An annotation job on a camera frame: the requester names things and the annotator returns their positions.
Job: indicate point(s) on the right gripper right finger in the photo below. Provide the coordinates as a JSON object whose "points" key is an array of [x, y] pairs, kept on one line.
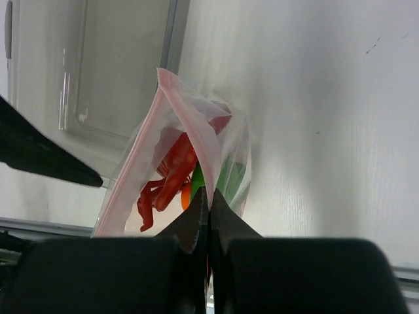
{"points": [[256, 274]]}

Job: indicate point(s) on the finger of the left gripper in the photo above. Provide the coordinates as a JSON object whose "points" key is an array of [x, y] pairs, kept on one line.
{"points": [[25, 148]]}

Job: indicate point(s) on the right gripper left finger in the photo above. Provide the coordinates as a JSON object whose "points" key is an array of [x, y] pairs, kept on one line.
{"points": [[165, 273]]}

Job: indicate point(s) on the green bell pepper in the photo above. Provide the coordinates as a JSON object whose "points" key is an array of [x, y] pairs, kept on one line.
{"points": [[229, 181]]}

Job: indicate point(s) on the red toy lobster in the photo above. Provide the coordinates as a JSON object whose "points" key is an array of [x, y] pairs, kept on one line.
{"points": [[175, 169]]}

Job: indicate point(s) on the clear zip top bag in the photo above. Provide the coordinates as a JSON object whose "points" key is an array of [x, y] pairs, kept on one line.
{"points": [[217, 131]]}

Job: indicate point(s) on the orange fruit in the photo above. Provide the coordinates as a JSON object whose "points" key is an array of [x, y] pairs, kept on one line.
{"points": [[186, 196]]}

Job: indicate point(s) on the clear grey plastic container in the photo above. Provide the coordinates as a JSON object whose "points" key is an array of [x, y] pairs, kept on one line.
{"points": [[85, 71]]}

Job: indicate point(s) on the aluminium mounting rail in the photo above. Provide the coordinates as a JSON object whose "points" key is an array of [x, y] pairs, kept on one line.
{"points": [[17, 235]]}

